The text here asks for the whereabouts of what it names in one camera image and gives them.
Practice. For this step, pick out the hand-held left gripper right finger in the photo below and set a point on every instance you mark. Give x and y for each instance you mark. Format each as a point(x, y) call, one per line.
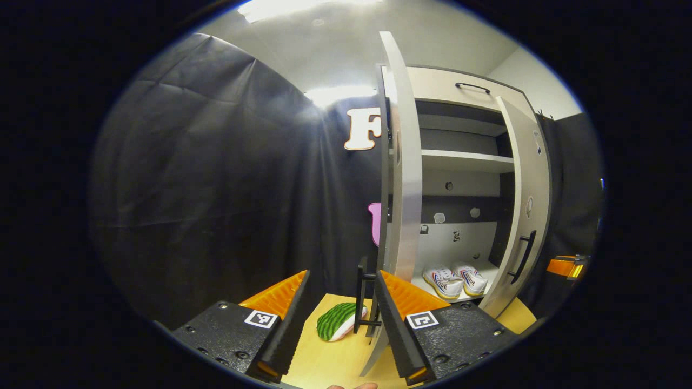
point(389, 329)

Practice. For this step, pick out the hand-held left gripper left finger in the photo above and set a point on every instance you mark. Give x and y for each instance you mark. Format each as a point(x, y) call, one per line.
point(294, 324)

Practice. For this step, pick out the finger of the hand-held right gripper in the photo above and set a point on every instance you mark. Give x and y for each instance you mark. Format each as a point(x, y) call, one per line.
point(562, 267)

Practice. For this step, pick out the white shoe cabinet door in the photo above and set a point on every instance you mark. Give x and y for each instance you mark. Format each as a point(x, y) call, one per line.
point(405, 162)
point(530, 178)

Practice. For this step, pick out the white shoe cabinet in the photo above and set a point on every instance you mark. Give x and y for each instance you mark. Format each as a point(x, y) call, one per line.
point(459, 189)

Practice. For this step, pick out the white cabinet shelf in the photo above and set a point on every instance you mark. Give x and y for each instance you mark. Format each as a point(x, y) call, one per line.
point(465, 161)

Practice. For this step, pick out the white cabinet drawer front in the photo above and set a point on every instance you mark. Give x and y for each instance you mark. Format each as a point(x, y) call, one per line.
point(443, 86)

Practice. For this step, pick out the watermelon slice toy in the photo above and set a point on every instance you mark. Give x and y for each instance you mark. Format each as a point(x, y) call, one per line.
point(338, 321)

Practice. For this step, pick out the black backdrop cloth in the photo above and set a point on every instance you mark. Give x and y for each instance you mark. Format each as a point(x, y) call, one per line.
point(216, 189)
point(578, 189)

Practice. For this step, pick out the ceiling light panel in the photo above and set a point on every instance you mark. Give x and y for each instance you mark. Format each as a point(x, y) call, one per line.
point(308, 8)

